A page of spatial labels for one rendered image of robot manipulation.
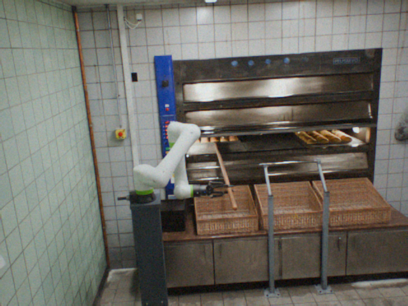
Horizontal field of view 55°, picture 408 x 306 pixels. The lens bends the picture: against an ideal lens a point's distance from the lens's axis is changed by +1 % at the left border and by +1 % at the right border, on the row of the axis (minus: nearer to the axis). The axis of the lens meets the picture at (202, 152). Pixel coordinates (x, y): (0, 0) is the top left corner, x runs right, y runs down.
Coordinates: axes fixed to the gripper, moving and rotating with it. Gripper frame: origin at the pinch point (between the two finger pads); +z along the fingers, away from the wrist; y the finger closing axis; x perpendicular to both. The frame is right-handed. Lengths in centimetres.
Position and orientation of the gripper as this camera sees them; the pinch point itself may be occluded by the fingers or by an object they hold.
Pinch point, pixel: (228, 189)
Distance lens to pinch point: 282.1
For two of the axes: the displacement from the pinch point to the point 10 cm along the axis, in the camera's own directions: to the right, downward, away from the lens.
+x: 0.4, 2.6, -9.6
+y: 0.5, 9.6, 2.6
